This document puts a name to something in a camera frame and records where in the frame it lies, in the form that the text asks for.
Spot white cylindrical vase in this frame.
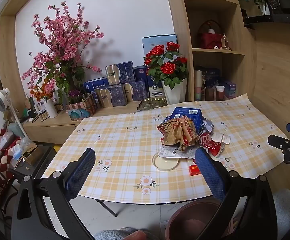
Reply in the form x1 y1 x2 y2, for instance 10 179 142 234
45 99 58 119

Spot blue and gold gift box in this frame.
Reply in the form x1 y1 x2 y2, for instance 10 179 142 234
123 81 150 102
95 85 128 108
105 61 135 86

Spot grey fuzzy trouser leg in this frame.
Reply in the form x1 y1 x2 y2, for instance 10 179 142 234
272 189 290 233
95 227 160 240

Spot stack of pastel cups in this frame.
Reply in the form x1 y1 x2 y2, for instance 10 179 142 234
194 70 203 102

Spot red artificial rose bouquet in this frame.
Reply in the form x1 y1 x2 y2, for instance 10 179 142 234
143 42 188 90

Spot black wall shelf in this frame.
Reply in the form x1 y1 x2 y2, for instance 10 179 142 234
244 14 290 28

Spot white plastic packet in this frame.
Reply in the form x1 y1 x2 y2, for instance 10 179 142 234
211 132 232 145

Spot cardboard box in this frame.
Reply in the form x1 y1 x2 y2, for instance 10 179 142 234
22 145 44 166

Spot red cup with white rim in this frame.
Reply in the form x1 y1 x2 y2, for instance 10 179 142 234
215 85 225 101

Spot yellow checked floral tablecloth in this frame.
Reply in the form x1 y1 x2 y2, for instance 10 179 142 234
40 93 290 205

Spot glass tray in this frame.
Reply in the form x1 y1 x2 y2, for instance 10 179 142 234
137 97 169 112

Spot black side table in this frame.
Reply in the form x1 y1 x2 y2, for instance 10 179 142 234
8 145 53 181

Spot woven basket planter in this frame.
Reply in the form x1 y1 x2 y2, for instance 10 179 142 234
65 92 98 122

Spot row of small brown bottles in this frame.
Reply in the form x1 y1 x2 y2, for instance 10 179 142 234
31 109 51 123

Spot flat blue box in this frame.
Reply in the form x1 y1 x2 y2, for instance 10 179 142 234
83 78 109 93

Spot white desk fan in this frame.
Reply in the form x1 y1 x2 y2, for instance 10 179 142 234
0 88 26 140

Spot red gift basket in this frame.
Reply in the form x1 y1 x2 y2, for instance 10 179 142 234
197 20 223 49

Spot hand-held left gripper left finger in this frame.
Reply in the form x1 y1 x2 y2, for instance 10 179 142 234
11 148 96 240

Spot pink artificial blossom arrangement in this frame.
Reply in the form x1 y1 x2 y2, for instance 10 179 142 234
22 2 105 105

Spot red brown paper bag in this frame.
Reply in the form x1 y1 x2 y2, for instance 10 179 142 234
156 115 200 152

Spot orange artificial flowers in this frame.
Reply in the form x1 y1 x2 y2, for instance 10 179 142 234
30 83 54 101

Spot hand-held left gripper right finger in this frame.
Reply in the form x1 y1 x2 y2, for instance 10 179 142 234
195 147 278 240

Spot dark blue box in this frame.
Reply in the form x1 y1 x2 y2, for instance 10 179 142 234
133 66 148 83

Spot purple box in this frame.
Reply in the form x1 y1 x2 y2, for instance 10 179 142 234
224 80 237 99

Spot low wooden sideboard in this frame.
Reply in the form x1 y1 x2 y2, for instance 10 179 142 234
22 102 141 146

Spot blue box with white label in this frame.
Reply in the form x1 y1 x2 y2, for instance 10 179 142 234
149 74 166 98

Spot wooden shelf unit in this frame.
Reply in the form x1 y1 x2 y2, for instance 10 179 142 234
164 0 257 103

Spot red white checked blanket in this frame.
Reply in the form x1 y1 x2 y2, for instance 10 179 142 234
0 129 23 168

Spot brown round waste bin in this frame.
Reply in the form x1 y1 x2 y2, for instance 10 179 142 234
165 200 235 240

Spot large light blue box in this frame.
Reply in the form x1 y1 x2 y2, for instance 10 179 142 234
141 34 178 58

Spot white faceted vase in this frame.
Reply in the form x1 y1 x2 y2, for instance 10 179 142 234
161 78 187 105

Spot blue carton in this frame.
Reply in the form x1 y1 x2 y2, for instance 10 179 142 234
164 107 203 133

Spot small red box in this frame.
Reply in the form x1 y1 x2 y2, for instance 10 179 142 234
189 164 202 176

